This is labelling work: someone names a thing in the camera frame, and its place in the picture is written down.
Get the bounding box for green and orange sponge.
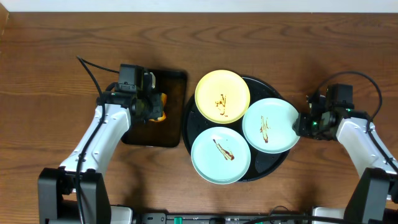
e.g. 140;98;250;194
150;93;167;122

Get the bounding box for light blue plate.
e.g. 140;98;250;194
191;127;251;185
242;98;300;154

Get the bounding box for yellow plate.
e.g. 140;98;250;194
194;70;251;124

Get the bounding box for light blue plate front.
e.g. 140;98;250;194
191;127;251;185

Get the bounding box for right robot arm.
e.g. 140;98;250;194
293;93;397;223

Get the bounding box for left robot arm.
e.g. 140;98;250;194
38;70;164;223

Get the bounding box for black rectangular tray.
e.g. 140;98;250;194
121;69;187;147

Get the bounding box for black round tray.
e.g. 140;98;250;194
182;76;289;182

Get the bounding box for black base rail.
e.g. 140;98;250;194
133;212;315;224

